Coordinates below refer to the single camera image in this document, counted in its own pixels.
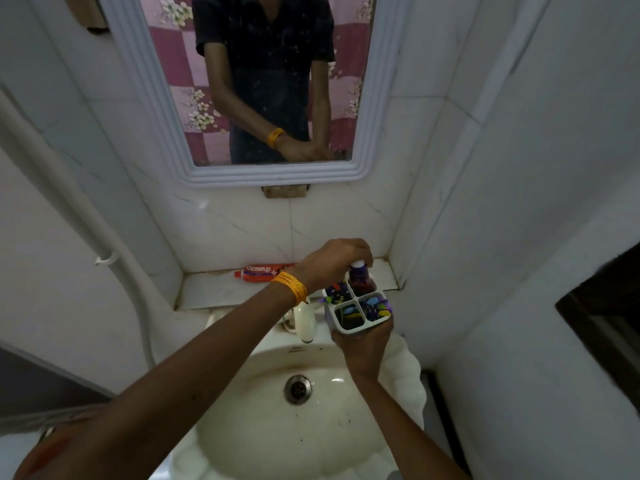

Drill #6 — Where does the bunch of colourful small clips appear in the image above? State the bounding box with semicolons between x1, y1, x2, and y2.
320;282;394;327

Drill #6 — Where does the brown wall fixture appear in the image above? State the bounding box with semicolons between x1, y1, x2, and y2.
62;0;110;34

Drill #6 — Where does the orange bangle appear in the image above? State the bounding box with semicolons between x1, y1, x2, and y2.
270;271;309;305

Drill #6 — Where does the white sink tap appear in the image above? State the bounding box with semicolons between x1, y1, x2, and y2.
282;301;317;344

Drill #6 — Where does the person's right forearm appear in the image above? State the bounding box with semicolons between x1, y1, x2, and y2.
349;371;472;480

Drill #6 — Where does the person's right hand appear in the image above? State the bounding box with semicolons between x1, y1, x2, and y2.
330;311;396;382

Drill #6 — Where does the person's left hand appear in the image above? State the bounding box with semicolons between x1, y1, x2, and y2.
299;238;374;296

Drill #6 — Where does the grey four-compartment holder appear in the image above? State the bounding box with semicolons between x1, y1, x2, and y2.
322;281;392;336

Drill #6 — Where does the person's left forearm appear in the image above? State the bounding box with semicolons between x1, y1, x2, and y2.
14;281;297;480

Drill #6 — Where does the white wall pipe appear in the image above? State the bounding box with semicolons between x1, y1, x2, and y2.
0;84;157;371

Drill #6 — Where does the dark window frame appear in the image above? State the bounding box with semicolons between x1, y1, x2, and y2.
554;242;640;413

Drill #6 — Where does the metal sink drain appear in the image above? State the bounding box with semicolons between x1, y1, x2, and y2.
283;375;314;406

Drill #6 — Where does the red toothpaste tube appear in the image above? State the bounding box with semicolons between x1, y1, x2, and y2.
234;264;296;281

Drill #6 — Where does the purple bottle with white cap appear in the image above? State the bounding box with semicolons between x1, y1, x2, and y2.
347;260;378;297

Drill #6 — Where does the white-framed wall mirror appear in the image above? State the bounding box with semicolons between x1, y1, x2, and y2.
96;0;417;190

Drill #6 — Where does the white ceramic sink basin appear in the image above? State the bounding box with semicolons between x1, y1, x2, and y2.
171;306;427;480

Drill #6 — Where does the brown mirror bracket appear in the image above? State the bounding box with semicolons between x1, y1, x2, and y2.
261;185;310;199

